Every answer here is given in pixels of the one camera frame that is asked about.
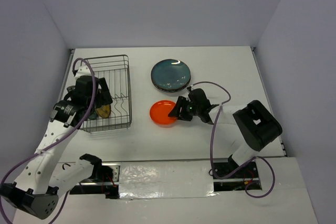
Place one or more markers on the amber brown small plate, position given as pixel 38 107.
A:
pixel 104 111

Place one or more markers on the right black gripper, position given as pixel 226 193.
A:
pixel 182 102

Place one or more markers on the silver foil tape sheet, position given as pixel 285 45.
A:
pixel 172 179

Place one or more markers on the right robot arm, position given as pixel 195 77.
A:
pixel 256 124

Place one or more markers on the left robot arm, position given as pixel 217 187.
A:
pixel 37 190

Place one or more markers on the orange plastic plate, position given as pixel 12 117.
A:
pixel 159 113

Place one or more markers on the dark green plate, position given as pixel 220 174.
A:
pixel 170 73

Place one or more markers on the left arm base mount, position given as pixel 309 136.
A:
pixel 107 184

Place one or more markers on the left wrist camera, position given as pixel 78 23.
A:
pixel 82 71

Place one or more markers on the wire dish rack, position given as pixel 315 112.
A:
pixel 115 69

